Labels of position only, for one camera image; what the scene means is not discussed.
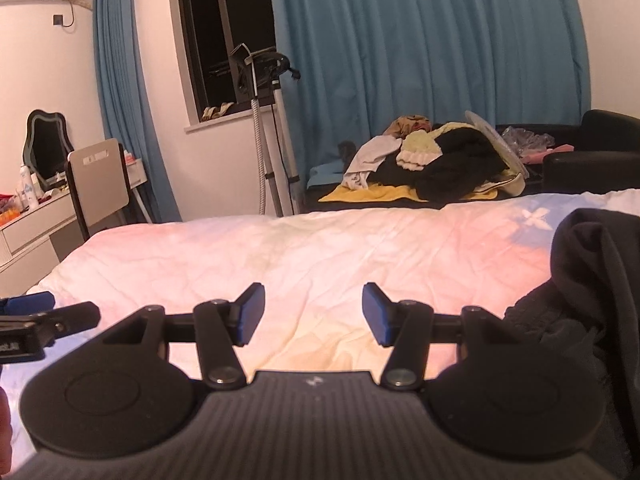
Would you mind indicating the pink box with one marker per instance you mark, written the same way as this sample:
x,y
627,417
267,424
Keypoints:
x,y
134,159

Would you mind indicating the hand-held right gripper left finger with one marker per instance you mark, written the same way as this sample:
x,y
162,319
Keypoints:
x,y
250,312

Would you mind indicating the wide blue curtain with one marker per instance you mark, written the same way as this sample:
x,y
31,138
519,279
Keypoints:
x,y
425,50

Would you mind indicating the orange small bottles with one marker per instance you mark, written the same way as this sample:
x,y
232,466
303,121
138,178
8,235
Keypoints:
x,y
10,217

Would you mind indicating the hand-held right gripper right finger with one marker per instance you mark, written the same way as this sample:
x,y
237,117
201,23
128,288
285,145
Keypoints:
x,y
377,312

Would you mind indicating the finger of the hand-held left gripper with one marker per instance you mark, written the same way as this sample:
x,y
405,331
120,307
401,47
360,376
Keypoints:
x,y
27,302
75,315

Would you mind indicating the yellow towel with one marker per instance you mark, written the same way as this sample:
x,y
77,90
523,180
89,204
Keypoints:
x,y
370,192

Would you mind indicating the pink white bed blanket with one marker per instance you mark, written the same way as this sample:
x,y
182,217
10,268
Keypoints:
x,y
325,240

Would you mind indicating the grey chair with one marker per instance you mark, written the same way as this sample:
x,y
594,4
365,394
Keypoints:
x,y
97,185

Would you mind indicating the white bottle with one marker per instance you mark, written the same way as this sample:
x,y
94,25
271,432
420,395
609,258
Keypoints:
x,y
33,195
24,177

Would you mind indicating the dark window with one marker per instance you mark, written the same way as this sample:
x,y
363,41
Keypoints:
x,y
210,35

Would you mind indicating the blue folded cloth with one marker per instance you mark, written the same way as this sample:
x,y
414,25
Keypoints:
x,y
322,175

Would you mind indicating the brown cloth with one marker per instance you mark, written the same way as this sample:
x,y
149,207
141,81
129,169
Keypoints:
x,y
407,125

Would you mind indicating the cream knit garment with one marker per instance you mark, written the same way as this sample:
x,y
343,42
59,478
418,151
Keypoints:
x,y
420,147

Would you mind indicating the black wall socket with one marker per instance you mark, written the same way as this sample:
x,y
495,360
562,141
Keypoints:
x,y
58,20

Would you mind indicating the white dressing table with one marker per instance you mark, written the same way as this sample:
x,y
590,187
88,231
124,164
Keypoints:
x,y
30,232

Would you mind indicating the beige cloth on windowsill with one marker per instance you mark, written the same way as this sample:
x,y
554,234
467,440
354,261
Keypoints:
x,y
216,111

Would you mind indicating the clear plastic cover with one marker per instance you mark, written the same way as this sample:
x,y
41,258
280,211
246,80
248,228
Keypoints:
x,y
492,137

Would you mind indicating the narrow blue curtain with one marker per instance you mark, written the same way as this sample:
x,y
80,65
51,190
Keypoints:
x,y
125,110

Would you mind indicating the crumpled clear plastic bag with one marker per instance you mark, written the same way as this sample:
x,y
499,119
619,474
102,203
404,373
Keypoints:
x,y
530,142

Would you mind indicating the white cloth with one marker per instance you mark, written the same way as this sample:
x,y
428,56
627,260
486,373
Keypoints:
x,y
372,157

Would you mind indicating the black knit garment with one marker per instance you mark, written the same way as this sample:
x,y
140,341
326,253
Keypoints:
x,y
590,270

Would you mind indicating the black sofa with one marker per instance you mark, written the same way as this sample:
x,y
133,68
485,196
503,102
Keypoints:
x,y
600,130

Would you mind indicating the black framed mirror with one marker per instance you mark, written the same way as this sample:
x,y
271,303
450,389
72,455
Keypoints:
x,y
47,145

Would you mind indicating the garment steamer stand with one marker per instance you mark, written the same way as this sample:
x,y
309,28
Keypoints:
x,y
257,75

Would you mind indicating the pile of black clothes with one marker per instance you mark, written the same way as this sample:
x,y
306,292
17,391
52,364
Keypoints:
x,y
460,165

